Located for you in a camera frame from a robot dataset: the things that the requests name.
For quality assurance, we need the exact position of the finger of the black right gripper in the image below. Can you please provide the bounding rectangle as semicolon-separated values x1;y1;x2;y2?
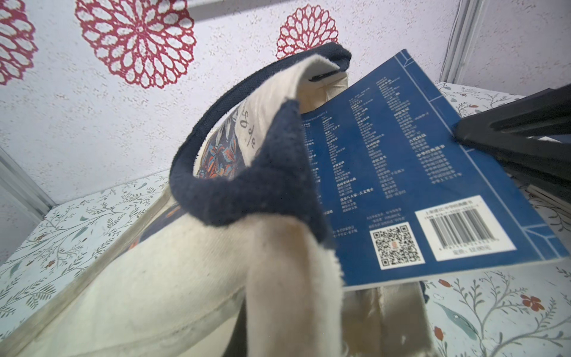
454;85;570;203

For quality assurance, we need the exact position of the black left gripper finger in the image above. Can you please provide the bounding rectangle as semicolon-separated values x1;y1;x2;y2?
222;303;248;357

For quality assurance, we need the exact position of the beige canvas tote bag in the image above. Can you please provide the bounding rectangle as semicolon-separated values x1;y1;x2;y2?
1;43;437;356

